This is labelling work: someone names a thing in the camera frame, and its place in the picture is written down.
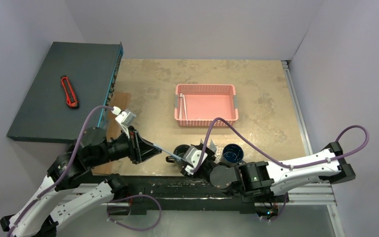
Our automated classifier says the dark grey network switch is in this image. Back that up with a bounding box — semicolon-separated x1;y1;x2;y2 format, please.
7;42;123;144

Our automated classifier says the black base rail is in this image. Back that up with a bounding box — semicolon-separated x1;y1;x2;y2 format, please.
107;176;292;216

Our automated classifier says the red cap toothpaste tube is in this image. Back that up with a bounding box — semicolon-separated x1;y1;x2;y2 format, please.
208;139;217;154

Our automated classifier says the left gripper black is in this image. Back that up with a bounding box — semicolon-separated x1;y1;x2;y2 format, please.
90;125;162;166

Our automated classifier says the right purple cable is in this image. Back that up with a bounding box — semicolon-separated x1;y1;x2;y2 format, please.
192;118;370;223

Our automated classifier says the dark blue cup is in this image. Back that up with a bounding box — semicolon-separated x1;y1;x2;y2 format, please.
221;144;245;166

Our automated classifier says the dark green mug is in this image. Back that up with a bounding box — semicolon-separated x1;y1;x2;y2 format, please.
165;144;190;163

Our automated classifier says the red utility knife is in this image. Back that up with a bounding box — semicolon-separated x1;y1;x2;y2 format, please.
61;75;79;109

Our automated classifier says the white toothbrush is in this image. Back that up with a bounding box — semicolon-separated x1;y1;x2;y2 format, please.
179;93;188;120

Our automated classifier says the white toothpaste tube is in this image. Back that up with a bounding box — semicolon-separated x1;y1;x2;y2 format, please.
199;139;207;153

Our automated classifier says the clear textured oval tray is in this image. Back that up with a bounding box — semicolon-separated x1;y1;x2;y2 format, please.
196;144;245;173

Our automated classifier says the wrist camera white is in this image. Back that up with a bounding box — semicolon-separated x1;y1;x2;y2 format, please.
182;145;207;176
112;106;136;138

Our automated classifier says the grey toothbrush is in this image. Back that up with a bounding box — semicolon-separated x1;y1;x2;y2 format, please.
153;144;183;160

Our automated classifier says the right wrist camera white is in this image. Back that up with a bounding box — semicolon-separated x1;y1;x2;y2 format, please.
182;145;207;176

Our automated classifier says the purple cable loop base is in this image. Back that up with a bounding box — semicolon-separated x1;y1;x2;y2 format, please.
106;194;162;232

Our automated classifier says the pink plastic basket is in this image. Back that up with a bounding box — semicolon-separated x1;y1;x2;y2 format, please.
174;84;239;127

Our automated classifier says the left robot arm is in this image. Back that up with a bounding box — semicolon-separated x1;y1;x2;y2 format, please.
0;127;161;237

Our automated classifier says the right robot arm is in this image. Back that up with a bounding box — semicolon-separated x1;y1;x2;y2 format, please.
177;142;356;201

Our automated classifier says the aluminium frame rail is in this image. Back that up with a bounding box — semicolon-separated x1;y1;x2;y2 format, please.
281;60;346;237

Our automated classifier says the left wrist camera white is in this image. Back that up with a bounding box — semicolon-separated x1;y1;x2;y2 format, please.
112;106;136;138

